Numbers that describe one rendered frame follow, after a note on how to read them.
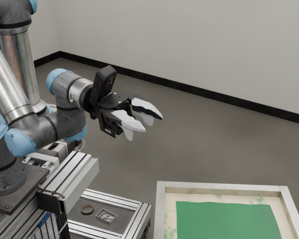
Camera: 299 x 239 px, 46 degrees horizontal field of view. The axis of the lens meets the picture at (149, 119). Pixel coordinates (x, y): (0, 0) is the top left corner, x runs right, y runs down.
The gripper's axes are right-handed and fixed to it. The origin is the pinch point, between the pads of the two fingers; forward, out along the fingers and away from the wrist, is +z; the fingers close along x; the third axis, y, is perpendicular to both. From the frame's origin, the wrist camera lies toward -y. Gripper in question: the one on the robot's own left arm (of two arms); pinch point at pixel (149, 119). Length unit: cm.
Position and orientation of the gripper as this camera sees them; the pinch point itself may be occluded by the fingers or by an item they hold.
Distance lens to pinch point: 74.7
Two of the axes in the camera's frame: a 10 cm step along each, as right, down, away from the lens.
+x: -6.8, 4.9, -5.5
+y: 0.9, 8.0, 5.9
